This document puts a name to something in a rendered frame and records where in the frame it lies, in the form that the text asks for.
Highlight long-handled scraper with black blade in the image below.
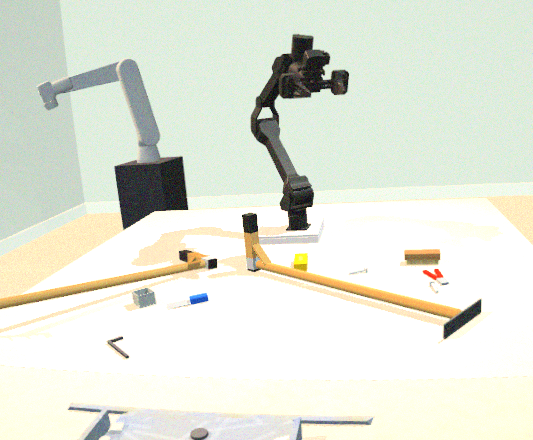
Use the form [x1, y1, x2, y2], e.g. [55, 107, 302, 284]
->
[242, 213, 482, 339]

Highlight red-handled pliers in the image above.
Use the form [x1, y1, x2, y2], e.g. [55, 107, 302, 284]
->
[422, 269, 449, 285]

